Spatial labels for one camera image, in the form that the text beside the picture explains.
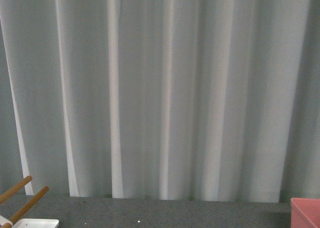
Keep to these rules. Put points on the white pleated curtain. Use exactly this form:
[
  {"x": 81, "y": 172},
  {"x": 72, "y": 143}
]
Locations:
[{"x": 209, "y": 100}]

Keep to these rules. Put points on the pink plastic bin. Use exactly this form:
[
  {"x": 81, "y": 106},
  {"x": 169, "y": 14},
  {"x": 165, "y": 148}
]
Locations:
[{"x": 305, "y": 213}]

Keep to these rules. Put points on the white rack with wooden bars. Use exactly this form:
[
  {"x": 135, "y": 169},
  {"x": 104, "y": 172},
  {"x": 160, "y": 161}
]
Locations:
[{"x": 17, "y": 220}]

